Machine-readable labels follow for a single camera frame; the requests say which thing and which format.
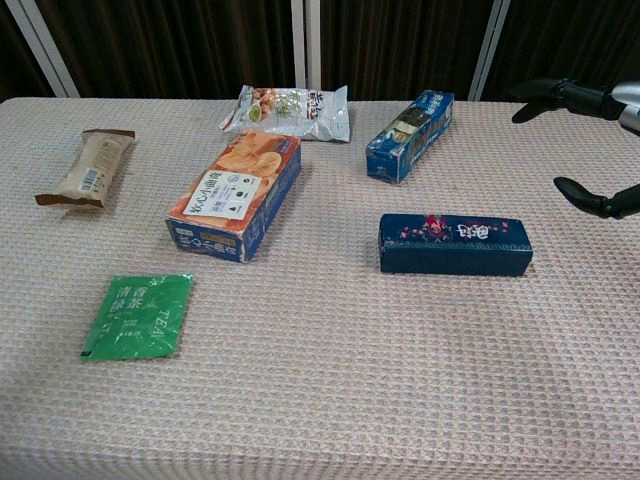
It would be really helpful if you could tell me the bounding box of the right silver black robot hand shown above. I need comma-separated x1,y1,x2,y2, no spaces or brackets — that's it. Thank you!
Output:
509,77,640,221

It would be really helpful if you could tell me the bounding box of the dark blue floral box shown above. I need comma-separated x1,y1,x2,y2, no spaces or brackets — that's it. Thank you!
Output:
378,213,535,278

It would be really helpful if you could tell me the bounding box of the dark brown curtain panel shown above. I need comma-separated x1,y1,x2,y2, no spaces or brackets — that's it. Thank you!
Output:
34,0,296,100
482,0,640,106
0,0,54,104
318,0,496,101

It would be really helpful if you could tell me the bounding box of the blue cookie box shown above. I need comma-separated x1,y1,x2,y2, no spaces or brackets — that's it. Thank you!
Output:
365,89,455,186

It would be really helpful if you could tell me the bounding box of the white nut snack bag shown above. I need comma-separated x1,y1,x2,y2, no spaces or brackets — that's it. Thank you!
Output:
219,84,351,144

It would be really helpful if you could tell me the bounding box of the orange blue biscuit box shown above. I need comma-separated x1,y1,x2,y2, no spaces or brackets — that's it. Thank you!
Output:
165,129,303,265

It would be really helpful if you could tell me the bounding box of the pink waffle tablecloth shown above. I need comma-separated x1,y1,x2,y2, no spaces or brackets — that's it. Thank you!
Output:
0,96,640,480

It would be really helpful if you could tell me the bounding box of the green tea sachet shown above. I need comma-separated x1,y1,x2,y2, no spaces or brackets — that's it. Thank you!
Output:
79,272,194,363

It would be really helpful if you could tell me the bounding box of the beige brown snack bar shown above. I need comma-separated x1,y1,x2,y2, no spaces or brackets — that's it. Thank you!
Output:
33,128,137,210

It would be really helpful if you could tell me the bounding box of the white partition frame post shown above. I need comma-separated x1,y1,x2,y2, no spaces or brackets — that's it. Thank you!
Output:
290,0,322,90
4,0,81,99
467,0,519,101

